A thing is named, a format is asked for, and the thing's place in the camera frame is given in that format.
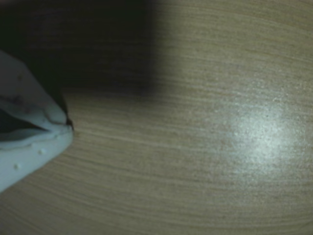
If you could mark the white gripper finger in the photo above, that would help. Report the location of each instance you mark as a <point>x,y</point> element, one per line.
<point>27,98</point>
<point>27,159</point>

